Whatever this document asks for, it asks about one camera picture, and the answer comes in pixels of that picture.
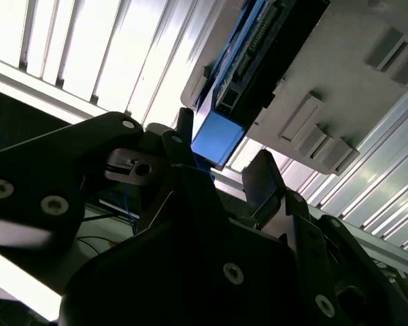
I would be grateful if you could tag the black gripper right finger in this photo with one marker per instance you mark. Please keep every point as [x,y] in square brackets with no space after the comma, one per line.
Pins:
[265,183]

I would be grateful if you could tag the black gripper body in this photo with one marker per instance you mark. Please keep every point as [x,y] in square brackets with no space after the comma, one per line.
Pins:
[177,278]

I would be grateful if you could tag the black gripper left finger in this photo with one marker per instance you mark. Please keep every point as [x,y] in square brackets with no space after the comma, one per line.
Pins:
[37,163]

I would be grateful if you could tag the hard disk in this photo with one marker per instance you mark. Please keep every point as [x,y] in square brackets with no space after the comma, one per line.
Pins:
[217,142]

